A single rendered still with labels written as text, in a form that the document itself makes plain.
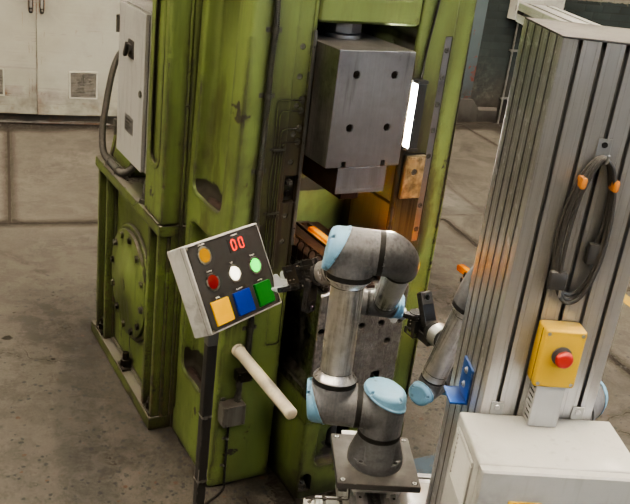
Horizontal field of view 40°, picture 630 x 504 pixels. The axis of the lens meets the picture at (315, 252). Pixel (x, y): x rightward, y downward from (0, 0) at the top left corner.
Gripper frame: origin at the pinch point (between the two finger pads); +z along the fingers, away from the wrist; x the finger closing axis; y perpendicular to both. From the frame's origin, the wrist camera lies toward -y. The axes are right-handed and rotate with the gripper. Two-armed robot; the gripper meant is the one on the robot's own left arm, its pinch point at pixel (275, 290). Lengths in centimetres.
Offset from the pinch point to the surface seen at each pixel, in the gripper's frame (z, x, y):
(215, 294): 5.2, 20.6, 5.6
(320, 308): 9.9, -29.8, -14.0
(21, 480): 126, 35, -46
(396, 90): -32, -53, 51
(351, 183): -11.3, -40.9, 25.1
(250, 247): 5.2, -0.4, 15.4
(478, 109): 273, -709, 55
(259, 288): 4.5, 2.2, 2.0
